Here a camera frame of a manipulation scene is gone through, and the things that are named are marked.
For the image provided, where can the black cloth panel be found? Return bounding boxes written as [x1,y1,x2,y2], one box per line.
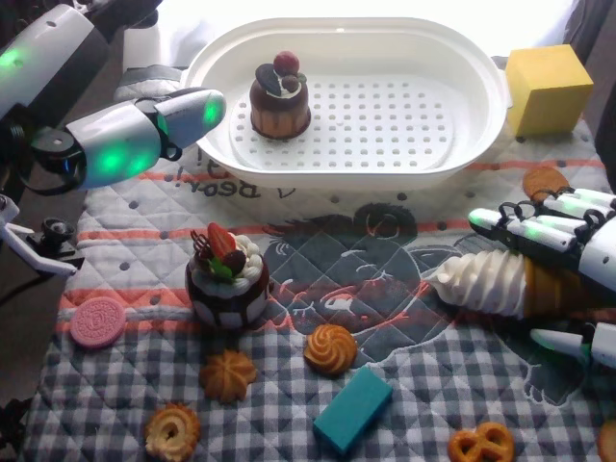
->
[561,0,616,163]

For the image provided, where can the yellow block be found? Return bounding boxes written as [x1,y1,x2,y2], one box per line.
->
[504,44,595,139]

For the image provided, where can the round brown biscuit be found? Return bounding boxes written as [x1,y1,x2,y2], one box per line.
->
[522,166,572,202]

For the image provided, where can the golden ring cookie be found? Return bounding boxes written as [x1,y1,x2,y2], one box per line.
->
[143,402,202,462]

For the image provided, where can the grey quilt with bear print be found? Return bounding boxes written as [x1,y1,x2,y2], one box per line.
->
[18,62,616,462]

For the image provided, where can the teal rectangular block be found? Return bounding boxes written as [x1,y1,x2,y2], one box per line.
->
[313,367,394,456]

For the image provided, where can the chocolate cake with red cherry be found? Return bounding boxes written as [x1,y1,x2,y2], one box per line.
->
[248,50,312,141]

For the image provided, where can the chocolate cake with strawberry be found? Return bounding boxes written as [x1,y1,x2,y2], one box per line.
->
[185,221,271,331]

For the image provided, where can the pink sandwich cookie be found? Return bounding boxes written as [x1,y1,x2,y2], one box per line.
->
[71,295,128,349]

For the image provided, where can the golden pretzel cookie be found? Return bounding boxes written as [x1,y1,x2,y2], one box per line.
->
[447,422,516,462]

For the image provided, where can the white soft ice cream cone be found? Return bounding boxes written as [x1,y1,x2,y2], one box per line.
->
[423,249,594,321]

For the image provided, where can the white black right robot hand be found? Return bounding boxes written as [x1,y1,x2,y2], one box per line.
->
[469,187,616,370]

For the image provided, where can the white perforated plastic tray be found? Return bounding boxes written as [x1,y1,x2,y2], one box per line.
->
[184,17,512,194]

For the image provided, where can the orange round cookie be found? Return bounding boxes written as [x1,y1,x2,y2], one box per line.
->
[597,419,616,462]

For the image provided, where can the golden swirl cookie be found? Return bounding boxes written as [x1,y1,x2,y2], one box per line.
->
[198,348,259,404]
[303,322,359,377]

